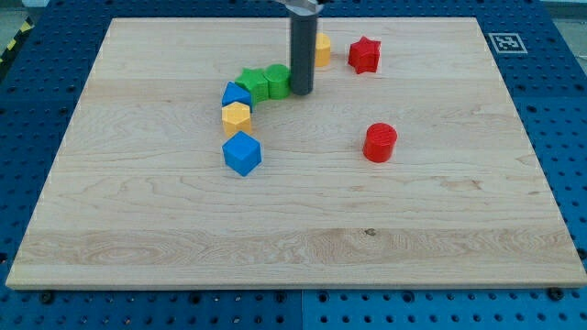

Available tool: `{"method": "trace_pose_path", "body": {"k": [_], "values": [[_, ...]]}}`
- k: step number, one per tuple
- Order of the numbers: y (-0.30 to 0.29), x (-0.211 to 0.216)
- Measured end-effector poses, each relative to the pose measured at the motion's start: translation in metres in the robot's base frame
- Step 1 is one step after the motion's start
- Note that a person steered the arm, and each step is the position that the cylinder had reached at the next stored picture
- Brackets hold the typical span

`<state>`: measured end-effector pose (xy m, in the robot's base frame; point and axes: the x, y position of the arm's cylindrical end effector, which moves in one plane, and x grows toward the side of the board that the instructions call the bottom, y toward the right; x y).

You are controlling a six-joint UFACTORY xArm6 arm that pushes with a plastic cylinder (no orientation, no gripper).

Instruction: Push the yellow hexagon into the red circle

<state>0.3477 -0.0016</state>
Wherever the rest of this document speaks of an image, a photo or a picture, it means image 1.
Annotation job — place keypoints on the wooden board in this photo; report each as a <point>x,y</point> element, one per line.
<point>139,196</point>

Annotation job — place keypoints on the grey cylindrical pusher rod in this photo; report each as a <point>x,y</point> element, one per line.
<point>302,52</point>

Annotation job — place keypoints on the green star block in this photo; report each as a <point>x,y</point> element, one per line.
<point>254,81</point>

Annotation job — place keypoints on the red cylinder block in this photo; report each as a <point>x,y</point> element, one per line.
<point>379,142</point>

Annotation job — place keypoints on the blue cube block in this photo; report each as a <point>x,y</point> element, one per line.
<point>242,153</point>

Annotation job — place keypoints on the yellow black hazard tape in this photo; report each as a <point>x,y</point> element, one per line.
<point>16,43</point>

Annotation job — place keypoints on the white fiducial marker tag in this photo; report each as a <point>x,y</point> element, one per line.
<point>507,43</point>

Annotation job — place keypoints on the green cylinder block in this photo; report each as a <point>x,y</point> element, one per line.
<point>278,78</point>

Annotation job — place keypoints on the yellow block behind rod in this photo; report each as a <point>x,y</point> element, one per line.
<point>323,50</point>

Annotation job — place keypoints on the red star block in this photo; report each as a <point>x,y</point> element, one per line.
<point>364,55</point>

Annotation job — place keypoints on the blue triangle block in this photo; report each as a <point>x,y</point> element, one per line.
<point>234,93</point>

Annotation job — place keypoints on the silver metal rod mount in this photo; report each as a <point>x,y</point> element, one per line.
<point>302,6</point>

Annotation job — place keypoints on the yellow hexagon block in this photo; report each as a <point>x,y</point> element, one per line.
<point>236,117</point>

